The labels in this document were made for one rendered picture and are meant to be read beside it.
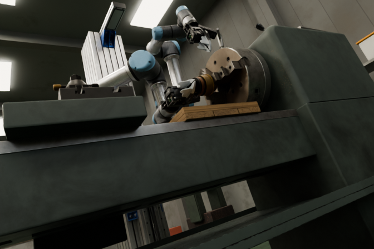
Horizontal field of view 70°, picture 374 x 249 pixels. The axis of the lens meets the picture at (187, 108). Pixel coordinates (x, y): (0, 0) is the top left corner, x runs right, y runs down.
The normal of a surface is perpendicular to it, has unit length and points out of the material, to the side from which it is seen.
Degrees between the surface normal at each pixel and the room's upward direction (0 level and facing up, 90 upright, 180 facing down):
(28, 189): 90
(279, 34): 90
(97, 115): 90
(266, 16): 90
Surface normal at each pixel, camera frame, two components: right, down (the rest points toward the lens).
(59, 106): 0.43, -0.45
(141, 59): -0.14, -0.33
